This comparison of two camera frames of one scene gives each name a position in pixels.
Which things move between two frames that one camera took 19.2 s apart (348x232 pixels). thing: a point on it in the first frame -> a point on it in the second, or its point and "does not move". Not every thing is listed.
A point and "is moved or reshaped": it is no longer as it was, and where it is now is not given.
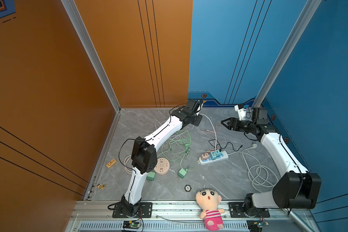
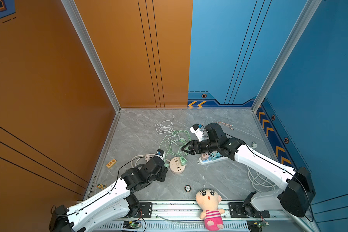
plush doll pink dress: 208,199 does not move
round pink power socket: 162,166 is moved or reshaped
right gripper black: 231,121 -> 192,143
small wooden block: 111,163 does not move
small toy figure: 101,186 does not move
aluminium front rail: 97,216 does not move
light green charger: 182,172 is moved or reshaped
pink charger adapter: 205,156 does not move
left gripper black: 197,122 -> 164,171
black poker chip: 187,188 does not move
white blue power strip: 224,156 does not move
